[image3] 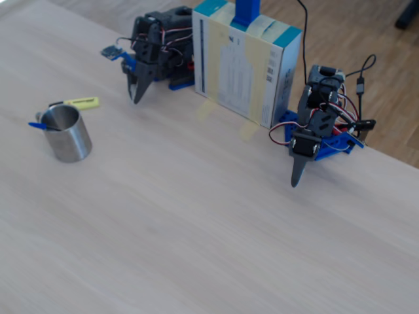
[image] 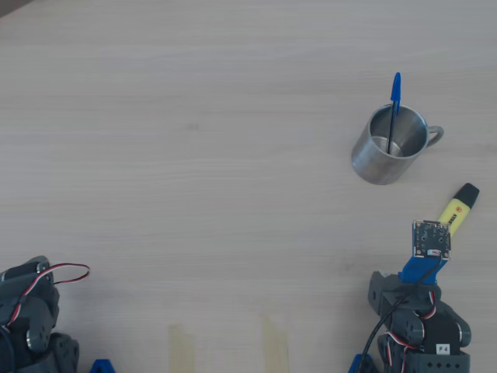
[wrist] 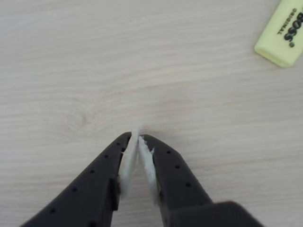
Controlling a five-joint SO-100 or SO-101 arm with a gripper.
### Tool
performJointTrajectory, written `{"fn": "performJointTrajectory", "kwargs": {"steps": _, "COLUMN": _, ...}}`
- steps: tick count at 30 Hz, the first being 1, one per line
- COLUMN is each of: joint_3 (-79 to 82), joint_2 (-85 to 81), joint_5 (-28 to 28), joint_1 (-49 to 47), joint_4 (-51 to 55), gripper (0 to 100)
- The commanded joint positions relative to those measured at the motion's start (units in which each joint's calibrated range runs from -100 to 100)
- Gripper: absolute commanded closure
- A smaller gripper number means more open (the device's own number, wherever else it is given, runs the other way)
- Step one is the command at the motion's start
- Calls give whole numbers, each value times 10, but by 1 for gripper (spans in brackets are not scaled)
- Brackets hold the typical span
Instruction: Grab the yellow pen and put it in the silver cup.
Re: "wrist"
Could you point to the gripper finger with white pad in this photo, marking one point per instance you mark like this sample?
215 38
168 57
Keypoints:
90 189
184 189

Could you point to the yellow highlighter with black cap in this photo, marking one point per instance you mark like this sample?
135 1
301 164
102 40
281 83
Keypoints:
281 35

